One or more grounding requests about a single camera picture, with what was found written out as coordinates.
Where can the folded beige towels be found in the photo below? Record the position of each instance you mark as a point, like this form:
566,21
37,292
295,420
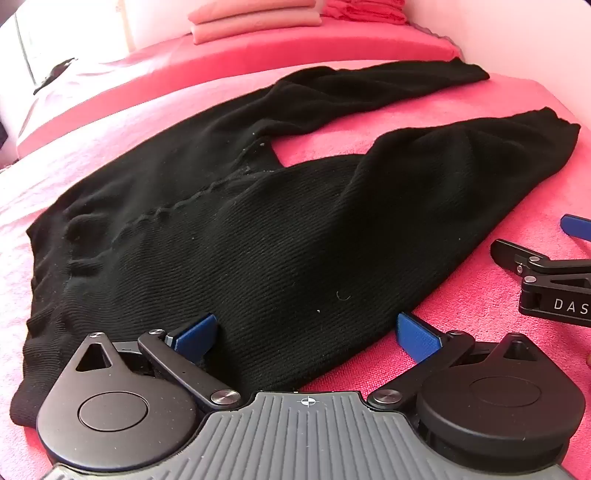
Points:
251,8

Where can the pink terry blanket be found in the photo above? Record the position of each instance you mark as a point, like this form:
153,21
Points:
485,184

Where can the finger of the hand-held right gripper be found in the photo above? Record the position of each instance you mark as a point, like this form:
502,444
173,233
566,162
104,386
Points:
575,226
517,253

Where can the stack of pink folded cloths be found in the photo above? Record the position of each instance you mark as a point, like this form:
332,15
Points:
256,28

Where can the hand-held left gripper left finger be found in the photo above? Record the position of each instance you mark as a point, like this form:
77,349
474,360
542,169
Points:
197,333

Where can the pink sheeted mattress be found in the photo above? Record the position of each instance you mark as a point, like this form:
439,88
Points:
295,53

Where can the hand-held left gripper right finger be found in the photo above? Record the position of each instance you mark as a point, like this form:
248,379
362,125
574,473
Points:
417,336

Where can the red folded blanket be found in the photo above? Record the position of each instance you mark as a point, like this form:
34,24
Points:
364,10

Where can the black knit pants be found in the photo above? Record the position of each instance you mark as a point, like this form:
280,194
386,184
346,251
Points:
240,240

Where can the small black cloth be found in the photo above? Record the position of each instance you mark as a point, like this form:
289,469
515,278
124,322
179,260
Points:
54,74

